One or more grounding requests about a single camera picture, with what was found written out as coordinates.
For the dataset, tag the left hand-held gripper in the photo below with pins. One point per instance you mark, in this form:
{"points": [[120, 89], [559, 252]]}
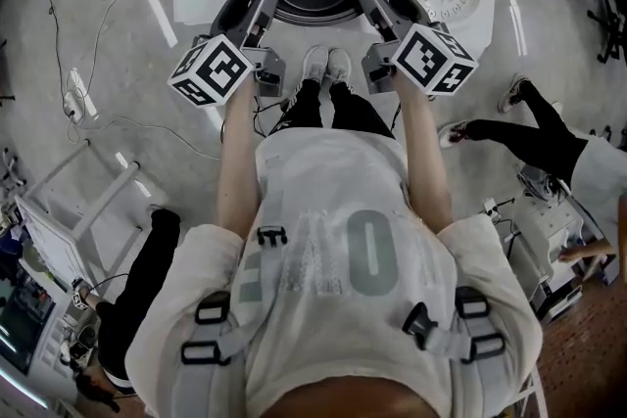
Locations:
{"points": [[210, 71]]}

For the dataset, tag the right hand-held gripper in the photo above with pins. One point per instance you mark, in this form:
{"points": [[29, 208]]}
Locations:
{"points": [[433, 59]]}

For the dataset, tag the person's right forearm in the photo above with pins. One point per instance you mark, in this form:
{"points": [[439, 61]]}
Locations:
{"points": [[423, 152]]}

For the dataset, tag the person's left forearm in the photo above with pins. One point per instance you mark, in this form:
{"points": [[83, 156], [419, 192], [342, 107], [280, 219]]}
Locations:
{"points": [[240, 161]]}

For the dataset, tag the person's right grey shoe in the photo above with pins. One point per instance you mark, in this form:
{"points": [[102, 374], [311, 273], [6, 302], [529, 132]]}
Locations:
{"points": [[340, 66]]}

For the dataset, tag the person's grey shoe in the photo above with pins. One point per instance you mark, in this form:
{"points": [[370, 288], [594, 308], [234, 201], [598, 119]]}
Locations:
{"points": [[314, 62], [340, 66]]}

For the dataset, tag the person's left grey shoe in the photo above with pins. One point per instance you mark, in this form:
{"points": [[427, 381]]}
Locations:
{"points": [[314, 62]]}

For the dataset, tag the white tape strip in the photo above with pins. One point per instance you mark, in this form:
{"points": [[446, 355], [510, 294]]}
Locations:
{"points": [[161, 17], [517, 24]]}

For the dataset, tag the black trousers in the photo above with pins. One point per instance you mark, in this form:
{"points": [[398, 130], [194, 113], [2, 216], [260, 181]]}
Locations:
{"points": [[313, 107]]}

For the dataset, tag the white power strip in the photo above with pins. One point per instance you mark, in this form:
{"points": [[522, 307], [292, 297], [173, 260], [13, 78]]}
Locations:
{"points": [[78, 95]]}

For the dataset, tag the black chest clip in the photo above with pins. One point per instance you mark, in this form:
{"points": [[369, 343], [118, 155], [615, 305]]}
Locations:
{"points": [[271, 236]]}

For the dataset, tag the black tripod stand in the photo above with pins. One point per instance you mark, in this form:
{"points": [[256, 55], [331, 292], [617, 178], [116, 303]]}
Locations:
{"points": [[610, 24]]}

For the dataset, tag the white printed t-shirt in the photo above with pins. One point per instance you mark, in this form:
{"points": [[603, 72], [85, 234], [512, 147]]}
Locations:
{"points": [[343, 269]]}

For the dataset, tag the white machine cabinet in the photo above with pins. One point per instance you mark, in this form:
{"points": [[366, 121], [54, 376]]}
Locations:
{"points": [[544, 240]]}

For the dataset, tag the white metal frame table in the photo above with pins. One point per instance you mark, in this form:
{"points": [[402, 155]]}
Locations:
{"points": [[83, 205]]}

